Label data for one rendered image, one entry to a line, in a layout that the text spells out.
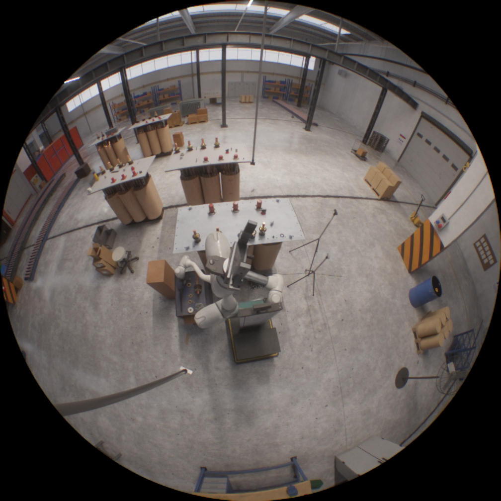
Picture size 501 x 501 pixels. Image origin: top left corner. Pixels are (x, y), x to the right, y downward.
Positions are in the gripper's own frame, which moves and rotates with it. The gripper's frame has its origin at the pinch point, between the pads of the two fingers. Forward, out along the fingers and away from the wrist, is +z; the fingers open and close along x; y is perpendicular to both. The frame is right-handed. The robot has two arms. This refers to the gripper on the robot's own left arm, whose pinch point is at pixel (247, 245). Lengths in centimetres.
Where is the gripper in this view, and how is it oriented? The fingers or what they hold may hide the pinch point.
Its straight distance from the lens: 43.8
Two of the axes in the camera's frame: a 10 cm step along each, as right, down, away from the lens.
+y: 9.4, 2.9, 2.0
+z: 3.3, -5.0, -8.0
